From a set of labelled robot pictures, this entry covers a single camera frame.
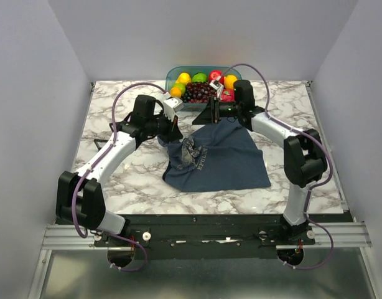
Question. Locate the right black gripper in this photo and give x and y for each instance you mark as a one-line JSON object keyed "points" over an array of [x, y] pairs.
{"points": [[208, 116]]}

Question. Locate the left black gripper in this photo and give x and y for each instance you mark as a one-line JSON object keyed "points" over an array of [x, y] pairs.
{"points": [[173, 131]]}

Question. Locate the blue printed tank top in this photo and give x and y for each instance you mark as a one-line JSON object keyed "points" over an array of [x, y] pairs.
{"points": [[215, 158]]}

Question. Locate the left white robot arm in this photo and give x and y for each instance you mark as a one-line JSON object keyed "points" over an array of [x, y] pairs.
{"points": [[80, 198]]}

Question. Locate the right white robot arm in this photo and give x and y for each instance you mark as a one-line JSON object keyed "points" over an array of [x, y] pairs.
{"points": [[305, 159]]}

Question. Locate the dark grape bunch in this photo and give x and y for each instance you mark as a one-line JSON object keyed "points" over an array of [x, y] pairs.
{"points": [[197, 92]]}

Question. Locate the red pomegranate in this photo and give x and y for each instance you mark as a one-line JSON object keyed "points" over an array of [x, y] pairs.
{"points": [[227, 95]]}

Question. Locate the orange fruit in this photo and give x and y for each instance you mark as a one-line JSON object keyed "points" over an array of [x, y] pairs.
{"points": [[176, 92]]}

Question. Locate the light green fruit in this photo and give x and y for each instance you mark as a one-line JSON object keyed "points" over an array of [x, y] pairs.
{"points": [[180, 86]]}

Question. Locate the green lime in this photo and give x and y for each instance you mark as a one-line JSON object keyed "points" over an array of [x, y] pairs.
{"points": [[200, 78]]}

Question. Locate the red apple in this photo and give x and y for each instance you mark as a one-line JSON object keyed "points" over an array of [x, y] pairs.
{"points": [[216, 75]]}

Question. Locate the yellow lemon right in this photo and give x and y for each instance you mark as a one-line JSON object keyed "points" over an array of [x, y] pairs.
{"points": [[229, 81]]}

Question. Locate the yellow lemon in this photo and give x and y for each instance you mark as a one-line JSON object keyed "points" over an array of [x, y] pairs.
{"points": [[184, 78], [229, 81]]}

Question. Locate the yellow lemon left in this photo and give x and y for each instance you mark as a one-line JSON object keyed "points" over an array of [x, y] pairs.
{"points": [[184, 78]]}

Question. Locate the teal plastic fruit container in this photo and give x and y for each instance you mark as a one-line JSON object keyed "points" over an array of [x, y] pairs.
{"points": [[173, 74]]}

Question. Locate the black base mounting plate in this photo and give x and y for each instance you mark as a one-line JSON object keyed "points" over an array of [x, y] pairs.
{"points": [[183, 237]]}

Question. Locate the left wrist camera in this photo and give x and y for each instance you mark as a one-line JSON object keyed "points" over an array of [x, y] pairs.
{"points": [[171, 107]]}

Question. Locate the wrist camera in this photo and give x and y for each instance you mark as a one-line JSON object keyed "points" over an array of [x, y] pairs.
{"points": [[171, 107], [218, 87]]}

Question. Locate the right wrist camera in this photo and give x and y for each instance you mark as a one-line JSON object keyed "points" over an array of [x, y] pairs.
{"points": [[218, 87]]}

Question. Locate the black wire frame stand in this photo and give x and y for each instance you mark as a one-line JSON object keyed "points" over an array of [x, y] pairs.
{"points": [[99, 142]]}

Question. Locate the aluminium rail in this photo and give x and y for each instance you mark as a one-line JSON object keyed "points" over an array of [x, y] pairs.
{"points": [[344, 235]]}

